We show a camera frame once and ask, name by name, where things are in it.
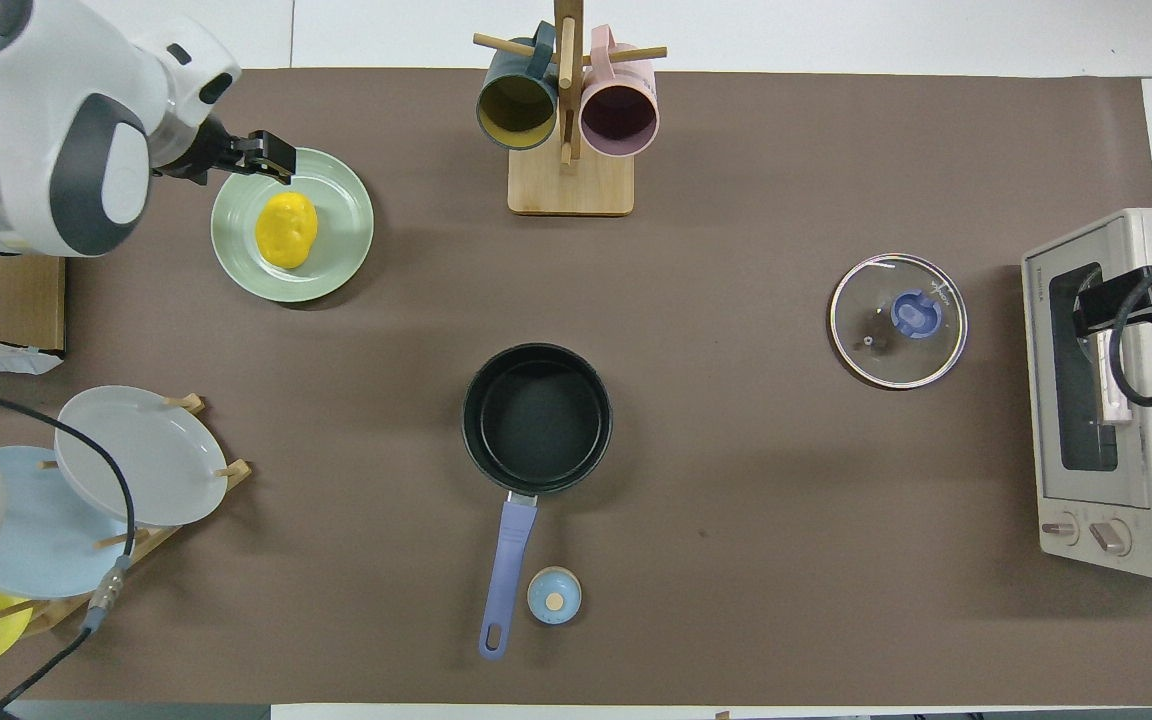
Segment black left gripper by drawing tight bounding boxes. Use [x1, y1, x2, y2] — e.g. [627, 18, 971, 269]
[150, 118, 298, 187]

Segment yellow potato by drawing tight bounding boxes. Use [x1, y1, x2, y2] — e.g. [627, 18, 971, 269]
[255, 192, 319, 269]

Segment glass lid blue knob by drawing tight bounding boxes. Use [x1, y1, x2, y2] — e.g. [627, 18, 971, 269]
[829, 253, 969, 389]

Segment light green plate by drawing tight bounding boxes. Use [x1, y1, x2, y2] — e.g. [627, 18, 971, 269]
[211, 148, 375, 304]

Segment wooden plate rack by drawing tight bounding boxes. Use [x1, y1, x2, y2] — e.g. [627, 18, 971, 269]
[0, 393, 254, 636]

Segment grey plate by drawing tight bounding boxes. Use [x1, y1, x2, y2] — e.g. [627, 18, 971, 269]
[54, 386, 230, 527]

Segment light blue plate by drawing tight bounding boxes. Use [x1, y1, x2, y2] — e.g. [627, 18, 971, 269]
[0, 446, 137, 599]

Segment cream toaster oven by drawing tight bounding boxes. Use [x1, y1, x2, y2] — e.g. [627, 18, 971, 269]
[1022, 208, 1152, 581]

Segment teal mug yellow inside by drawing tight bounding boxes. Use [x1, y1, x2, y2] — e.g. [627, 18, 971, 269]
[476, 22, 559, 151]

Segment wooden mug tree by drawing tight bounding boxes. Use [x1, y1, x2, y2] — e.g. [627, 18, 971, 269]
[473, 0, 668, 216]

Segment brown wooden board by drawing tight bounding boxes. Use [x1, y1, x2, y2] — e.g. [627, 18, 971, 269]
[0, 255, 67, 351]

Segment pink mug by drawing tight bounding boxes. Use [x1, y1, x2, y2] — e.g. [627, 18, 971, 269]
[580, 25, 659, 158]

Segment brown table mat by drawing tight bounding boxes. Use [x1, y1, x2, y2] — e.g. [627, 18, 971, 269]
[0, 68, 1152, 706]

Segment small blue round bell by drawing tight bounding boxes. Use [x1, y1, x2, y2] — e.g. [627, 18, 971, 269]
[527, 566, 583, 625]

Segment dark blue pot purple handle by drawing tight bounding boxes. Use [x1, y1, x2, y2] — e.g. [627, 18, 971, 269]
[462, 343, 614, 661]

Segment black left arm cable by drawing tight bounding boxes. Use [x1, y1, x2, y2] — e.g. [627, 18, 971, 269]
[0, 380, 137, 720]

